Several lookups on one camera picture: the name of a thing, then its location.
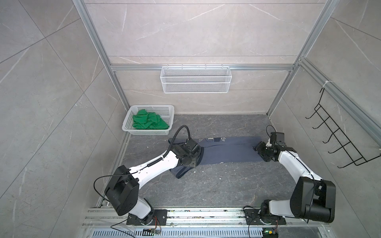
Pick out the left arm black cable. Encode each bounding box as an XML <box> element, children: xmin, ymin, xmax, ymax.
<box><xmin>166</xmin><ymin>124</ymin><xmax>191</xmax><ymax>152</ymax></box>

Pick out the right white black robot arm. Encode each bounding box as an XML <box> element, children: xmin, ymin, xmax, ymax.
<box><xmin>254</xmin><ymin>131</ymin><xmax>336</xmax><ymax>223</ymax></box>

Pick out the blue-grey tank top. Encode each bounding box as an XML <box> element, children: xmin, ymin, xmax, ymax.
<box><xmin>168</xmin><ymin>136</ymin><xmax>266</xmax><ymax>179</ymax></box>

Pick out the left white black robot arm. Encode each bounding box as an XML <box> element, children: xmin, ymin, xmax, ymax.
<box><xmin>105</xmin><ymin>139</ymin><xmax>204</xmax><ymax>219</ymax></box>

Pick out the white plastic laundry basket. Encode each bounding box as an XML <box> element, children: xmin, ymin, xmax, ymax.
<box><xmin>122</xmin><ymin>105</ymin><xmax>174</xmax><ymax>135</ymax></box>

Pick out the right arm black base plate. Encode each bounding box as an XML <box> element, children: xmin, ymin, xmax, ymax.
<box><xmin>243</xmin><ymin>208</ymin><xmax>286</xmax><ymax>226</ymax></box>

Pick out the white wire mesh shelf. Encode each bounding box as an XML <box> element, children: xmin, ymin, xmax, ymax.
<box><xmin>160</xmin><ymin>66</ymin><xmax>232</xmax><ymax>94</ymax></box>

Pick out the black wire hook rack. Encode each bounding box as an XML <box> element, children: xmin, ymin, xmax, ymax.
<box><xmin>305</xmin><ymin>88</ymin><xmax>381</xmax><ymax>169</ymax></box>

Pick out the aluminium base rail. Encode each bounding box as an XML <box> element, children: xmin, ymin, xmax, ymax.
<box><xmin>78</xmin><ymin>207</ymin><xmax>335</xmax><ymax>238</ymax></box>

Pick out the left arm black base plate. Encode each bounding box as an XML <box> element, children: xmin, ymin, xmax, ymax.
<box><xmin>126</xmin><ymin>209</ymin><xmax>168</xmax><ymax>226</ymax></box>

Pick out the green tank top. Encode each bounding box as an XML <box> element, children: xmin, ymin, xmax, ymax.
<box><xmin>133</xmin><ymin>110</ymin><xmax>169</xmax><ymax>130</ymax></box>

